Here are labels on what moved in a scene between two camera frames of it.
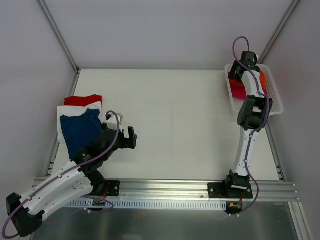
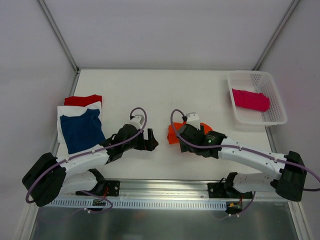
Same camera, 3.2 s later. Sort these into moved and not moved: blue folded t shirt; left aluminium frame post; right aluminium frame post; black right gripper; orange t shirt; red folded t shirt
Moved: orange t shirt; black right gripper
Not moved: red folded t shirt; blue folded t shirt; left aluminium frame post; right aluminium frame post
